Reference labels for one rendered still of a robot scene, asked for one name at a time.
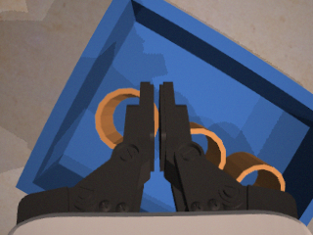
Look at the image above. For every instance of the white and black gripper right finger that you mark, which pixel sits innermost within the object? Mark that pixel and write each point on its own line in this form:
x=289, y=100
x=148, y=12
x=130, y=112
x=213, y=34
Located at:
x=205, y=187

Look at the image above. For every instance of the blue plastic tray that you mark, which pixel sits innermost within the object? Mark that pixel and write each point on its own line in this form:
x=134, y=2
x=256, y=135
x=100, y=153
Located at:
x=249, y=105

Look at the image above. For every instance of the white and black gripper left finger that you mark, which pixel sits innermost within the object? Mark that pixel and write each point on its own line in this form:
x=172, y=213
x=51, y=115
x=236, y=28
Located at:
x=118, y=184

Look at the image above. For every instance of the bronze bushing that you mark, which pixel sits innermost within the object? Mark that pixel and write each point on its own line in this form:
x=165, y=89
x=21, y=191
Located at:
x=239, y=164
x=104, y=119
x=216, y=152

